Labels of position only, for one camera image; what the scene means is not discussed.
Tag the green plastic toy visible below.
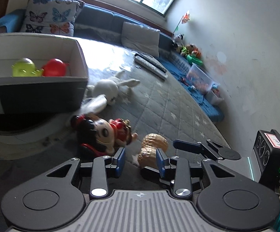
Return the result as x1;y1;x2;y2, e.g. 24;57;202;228
12;58;44;77

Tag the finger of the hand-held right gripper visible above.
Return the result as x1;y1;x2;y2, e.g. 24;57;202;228
173;139;241;161

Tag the white plush rabbit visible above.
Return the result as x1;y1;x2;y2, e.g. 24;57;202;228
80;71;141;115

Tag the dark remote control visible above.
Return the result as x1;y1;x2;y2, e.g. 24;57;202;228
135;53;167;73

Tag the orange paper pinwheel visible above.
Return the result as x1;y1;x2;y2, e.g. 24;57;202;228
172;10;191;33

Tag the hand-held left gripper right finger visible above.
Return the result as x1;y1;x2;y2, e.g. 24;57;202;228
155;148;229;199

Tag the pile of colourful plush toys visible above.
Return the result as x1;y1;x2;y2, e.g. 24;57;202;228
179;44;202;58

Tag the butterfly print pillow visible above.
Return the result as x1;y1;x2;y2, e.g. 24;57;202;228
20;0;81;37
32;0;85;25

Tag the blue sofa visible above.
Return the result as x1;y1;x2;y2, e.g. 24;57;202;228
0;3;225;123

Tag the green plastic basket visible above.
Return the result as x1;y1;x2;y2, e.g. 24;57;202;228
186;54;203;65

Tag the small clear plastic bin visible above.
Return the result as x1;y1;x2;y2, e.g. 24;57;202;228
205;83;224;106

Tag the cardboard box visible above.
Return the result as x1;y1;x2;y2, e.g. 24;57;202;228
0;32;90;116

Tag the plain grey pillow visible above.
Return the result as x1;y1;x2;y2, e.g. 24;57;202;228
120;21;160;58

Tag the black and white plush cow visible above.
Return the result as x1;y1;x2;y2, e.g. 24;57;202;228
173;34;184;46

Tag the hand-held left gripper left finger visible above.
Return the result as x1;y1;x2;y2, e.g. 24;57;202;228
47;147;126;198

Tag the black-haired red doll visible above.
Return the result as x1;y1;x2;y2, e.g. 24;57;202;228
70;114;139;156

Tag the tan peanut-shaped toy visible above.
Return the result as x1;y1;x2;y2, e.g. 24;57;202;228
131;133;169;169

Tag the white remote control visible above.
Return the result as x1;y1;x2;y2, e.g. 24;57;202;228
134;56;168;80

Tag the large clear plastic bin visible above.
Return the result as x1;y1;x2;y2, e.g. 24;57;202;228
186;63;214;95

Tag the red plastic toy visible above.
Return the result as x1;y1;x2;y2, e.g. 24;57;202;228
41;58;70;77

